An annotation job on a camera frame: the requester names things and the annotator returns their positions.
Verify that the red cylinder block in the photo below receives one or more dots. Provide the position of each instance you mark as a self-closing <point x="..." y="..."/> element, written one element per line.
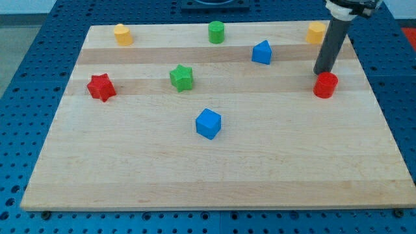
<point x="325" y="85"/>

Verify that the white black robot arm flange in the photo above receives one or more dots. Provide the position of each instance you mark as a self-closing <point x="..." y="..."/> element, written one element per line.
<point x="347" y="10"/>

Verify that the blue cube block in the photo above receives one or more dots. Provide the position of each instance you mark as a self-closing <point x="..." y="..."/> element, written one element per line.
<point x="208" y="123"/>

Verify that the wooden board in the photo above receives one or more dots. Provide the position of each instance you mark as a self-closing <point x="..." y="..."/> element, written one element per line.
<point x="174" y="122"/>

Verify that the green star block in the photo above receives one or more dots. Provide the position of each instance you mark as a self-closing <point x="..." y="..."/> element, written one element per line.
<point x="182" y="78"/>

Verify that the blue triangular prism block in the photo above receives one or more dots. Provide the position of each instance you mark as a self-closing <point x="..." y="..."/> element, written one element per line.
<point x="262" y="53"/>

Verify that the green cylinder block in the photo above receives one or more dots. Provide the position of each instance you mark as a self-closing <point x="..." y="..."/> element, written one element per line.
<point x="216" y="32"/>

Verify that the red star block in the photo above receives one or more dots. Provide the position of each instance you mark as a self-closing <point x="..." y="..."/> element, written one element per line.
<point x="101" y="87"/>

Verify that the yellow hexagon block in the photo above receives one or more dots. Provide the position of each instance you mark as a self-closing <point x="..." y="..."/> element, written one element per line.
<point x="315" y="32"/>

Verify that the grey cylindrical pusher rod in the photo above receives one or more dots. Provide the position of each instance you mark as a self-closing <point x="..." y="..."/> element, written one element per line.
<point x="331" y="46"/>

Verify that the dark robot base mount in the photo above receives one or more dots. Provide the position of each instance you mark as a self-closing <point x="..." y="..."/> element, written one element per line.
<point x="214" y="4"/>

